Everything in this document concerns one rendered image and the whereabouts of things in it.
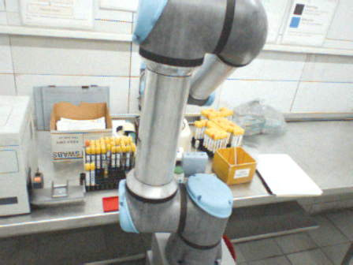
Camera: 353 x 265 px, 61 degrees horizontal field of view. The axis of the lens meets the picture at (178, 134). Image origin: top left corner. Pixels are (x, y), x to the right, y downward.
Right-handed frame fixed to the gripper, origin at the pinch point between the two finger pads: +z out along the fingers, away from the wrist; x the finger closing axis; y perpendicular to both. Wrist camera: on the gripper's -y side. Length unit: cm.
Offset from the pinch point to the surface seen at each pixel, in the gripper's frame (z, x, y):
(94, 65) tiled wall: -18, 14, 57
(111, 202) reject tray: 13.0, 12.8, -6.0
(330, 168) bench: 13, -93, 1
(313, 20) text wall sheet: -48, -103, 54
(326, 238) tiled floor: 101, -153, 28
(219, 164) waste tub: 7.4, -32.6, 3.7
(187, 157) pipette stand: 3.3, -18.2, 4.4
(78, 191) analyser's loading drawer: 9.2, 23.6, -2.9
